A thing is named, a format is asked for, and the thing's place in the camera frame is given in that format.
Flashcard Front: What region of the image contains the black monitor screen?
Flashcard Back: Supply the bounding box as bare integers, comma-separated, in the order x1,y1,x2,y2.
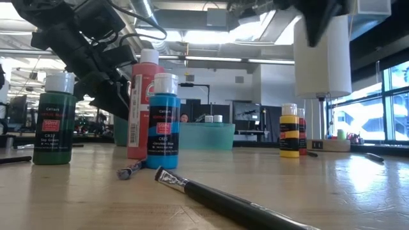
232,101,261,122

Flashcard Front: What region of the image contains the black office partition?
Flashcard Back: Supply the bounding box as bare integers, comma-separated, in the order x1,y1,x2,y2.
180,98,231,124

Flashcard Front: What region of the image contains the window with black frame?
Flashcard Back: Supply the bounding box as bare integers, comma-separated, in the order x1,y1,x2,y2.
325,59,409,144

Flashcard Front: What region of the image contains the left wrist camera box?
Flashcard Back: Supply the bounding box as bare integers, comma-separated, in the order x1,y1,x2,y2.
101,43,139,68

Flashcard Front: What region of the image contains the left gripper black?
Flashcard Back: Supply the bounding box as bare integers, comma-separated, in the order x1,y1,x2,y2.
31,24,131,121

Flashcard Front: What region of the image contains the cerulean blue paint bottle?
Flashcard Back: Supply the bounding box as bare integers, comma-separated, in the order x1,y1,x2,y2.
145,72,181,170

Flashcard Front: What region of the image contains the white shade table lamp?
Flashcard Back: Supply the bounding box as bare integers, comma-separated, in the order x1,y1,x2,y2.
293,14,353,153

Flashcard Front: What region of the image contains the teal plastic cup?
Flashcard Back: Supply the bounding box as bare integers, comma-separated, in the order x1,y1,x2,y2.
113,114,129,148

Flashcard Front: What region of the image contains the teal translucent plastic bin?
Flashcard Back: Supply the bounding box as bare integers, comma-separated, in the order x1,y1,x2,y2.
178,122,236,151

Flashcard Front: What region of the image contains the small red paint bottle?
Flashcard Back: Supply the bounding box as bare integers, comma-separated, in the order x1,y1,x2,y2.
297,107,308,156

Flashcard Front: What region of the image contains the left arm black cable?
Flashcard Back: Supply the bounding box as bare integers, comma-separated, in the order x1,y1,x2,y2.
107,0,169,44

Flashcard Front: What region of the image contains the small yellow paint bottle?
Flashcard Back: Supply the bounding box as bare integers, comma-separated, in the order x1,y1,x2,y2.
279,103,300,158

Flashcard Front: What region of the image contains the sap green paint bottle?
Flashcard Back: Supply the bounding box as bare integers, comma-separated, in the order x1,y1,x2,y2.
32,72,77,165

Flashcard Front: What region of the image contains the long ceiling light bar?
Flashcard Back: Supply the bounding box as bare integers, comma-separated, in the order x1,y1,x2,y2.
0,47,295,65

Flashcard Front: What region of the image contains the large bright red paint bottle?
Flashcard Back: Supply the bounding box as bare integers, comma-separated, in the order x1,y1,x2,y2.
127,48,166,160

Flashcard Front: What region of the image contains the black computer monitor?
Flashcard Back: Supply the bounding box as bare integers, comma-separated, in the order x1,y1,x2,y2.
8,95,29,124

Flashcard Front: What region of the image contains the black aluminium table frame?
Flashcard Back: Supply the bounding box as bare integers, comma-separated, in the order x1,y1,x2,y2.
0,134,409,158

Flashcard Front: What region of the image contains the grey ceiling box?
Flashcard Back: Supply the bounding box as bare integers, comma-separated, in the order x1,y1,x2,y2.
206,8,228,27

